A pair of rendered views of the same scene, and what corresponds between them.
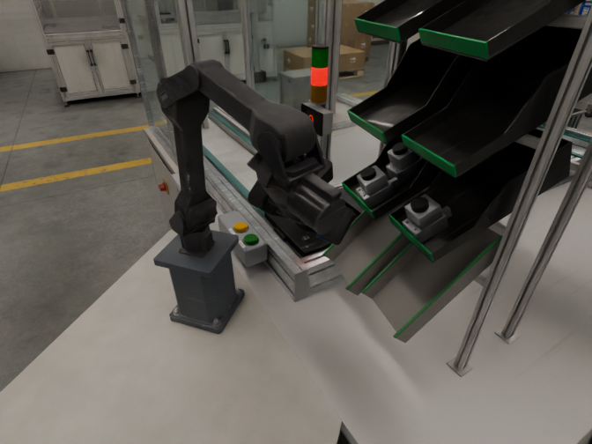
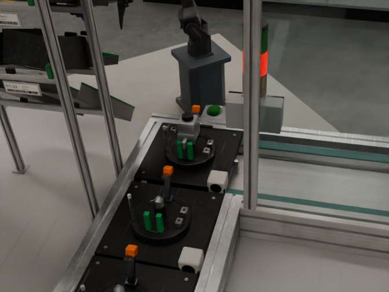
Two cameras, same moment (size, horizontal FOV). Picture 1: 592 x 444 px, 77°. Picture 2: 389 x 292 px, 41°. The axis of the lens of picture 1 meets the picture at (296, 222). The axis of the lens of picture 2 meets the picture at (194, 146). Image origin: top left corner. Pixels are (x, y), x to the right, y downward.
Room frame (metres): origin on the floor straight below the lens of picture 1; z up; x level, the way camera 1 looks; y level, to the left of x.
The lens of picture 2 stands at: (1.76, -0.78, 1.86)
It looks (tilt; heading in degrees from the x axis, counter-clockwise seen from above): 38 degrees down; 138
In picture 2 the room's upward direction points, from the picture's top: 4 degrees counter-clockwise
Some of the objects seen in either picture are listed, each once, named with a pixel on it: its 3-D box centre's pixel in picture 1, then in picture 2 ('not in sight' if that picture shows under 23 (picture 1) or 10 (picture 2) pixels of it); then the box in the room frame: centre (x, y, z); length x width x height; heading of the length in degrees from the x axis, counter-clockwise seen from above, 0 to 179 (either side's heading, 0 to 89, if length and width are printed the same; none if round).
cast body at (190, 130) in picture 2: not in sight; (187, 128); (0.95, -0.07, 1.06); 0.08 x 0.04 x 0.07; 121
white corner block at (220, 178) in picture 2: not in sight; (217, 182); (1.08, -0.10, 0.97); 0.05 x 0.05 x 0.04; 31
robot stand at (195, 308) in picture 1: (203, 278); (202, 80); (0.69, 0.23, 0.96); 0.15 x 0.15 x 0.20; 72
